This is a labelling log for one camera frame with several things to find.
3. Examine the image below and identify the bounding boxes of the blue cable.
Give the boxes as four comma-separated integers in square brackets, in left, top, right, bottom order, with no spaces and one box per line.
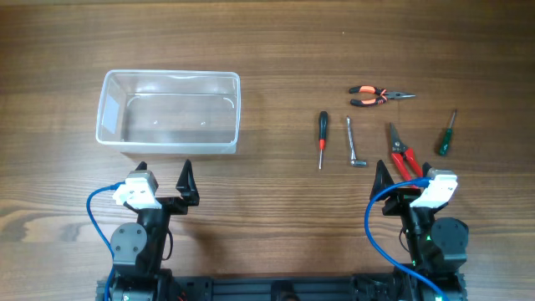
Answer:
[364,177,451,301]
[85,181,126,301]

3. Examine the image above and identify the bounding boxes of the red handled snips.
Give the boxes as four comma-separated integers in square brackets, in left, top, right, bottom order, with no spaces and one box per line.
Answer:
[390,123,423,181]

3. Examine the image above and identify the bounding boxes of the black red screwdriver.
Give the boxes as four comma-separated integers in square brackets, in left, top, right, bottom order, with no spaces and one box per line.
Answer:
[318,111,329,170]

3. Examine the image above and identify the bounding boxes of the orange black needle-nose pliers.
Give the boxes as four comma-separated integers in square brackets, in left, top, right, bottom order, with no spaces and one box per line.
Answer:
[349,85,415,107]

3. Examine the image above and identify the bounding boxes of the left blue cable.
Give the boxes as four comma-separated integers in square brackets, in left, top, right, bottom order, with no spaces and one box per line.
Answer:
[85,181,126,301]

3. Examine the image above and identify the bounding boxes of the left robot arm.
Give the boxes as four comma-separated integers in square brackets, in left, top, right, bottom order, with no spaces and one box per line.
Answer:
[103,160,200,301]

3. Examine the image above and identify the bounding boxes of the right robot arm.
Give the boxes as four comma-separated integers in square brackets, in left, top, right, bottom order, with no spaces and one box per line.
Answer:
[364,161,469,300]

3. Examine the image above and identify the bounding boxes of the clear plastic container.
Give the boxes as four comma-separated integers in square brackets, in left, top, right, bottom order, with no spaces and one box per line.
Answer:
[95,69,242,155]

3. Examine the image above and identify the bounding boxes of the right blue cable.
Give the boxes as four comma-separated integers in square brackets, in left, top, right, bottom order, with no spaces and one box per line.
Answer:
[364,177,451,301]

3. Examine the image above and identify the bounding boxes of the green handled screwdriver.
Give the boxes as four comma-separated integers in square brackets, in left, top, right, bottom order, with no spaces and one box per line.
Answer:
[439,109,457,156]

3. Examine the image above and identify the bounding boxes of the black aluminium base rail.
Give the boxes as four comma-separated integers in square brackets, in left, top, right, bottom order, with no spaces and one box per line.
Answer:
[94,273,467,301]

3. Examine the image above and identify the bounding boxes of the silver L-shaped socket wrench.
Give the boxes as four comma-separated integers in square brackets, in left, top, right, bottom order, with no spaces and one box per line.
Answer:
[346,116,367,167]

